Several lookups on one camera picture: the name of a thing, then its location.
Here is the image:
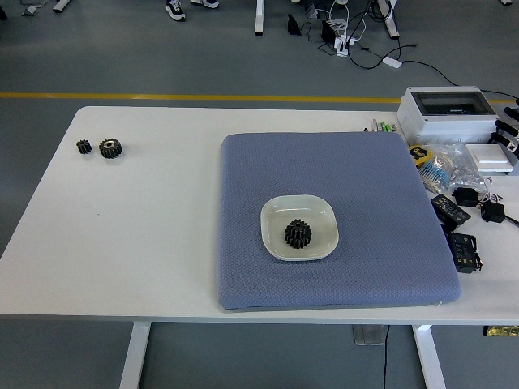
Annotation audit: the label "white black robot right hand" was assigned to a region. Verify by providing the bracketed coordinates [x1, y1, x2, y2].
[489, 96, 519, 153]

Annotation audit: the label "large black gear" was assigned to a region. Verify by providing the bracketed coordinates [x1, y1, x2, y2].
[284, 224, 314, 250]
[98, 137, 124, 160]

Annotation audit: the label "grey metal block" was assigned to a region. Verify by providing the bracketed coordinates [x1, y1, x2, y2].
[496, 105, 519, 176]

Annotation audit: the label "bag of metal parts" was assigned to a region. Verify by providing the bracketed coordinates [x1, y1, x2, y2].
[429, 143, 494, 191]

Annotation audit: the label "black power adapter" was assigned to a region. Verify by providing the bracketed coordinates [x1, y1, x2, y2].
[480, 201, 507, 224]

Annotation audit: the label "bag of blue parts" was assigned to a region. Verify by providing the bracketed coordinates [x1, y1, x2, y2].
[419, 156, 453, 192]

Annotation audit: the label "yellow black tape measure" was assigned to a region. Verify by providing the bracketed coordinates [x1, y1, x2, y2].
[408, 144, 434, 165]

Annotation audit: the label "black digital panel meter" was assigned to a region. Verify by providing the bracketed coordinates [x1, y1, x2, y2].
[430, 193, 472, 226]

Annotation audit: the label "green terminal connectors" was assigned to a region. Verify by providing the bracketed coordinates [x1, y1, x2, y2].
[371, 118, 398, 134]

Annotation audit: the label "black digital controller module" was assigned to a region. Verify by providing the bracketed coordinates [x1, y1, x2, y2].
[445, 231, 486, 275]

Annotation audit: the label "white power strip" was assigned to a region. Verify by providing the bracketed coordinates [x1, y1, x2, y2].
[334, 35, 358, 57]

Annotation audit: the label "blue-grey quilted mat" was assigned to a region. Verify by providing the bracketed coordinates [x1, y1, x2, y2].
[216, 132, 463, 311]

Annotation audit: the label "white table leg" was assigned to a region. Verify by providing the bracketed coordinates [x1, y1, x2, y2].
[412, 325, 447, 389]
[118, 323, 151, 389]

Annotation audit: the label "grey floor plate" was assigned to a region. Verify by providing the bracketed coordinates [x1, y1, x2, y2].
[351, 325, 386, 346]

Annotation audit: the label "white square dish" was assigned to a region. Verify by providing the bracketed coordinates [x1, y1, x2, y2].
[259, 194, 340, 263]

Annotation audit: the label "white switch panel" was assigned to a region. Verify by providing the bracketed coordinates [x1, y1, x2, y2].
[465, 143, 514, 173]

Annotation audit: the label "grey electrical enclosure box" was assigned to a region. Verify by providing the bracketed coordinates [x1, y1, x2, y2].
[396, 85, 503, 146]

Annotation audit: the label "long black floor cable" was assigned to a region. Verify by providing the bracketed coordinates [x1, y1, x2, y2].
[347, 40, 519, 102]

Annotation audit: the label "thin black floor cable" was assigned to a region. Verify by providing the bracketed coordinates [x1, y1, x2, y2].
[382, 325, 391, 389]

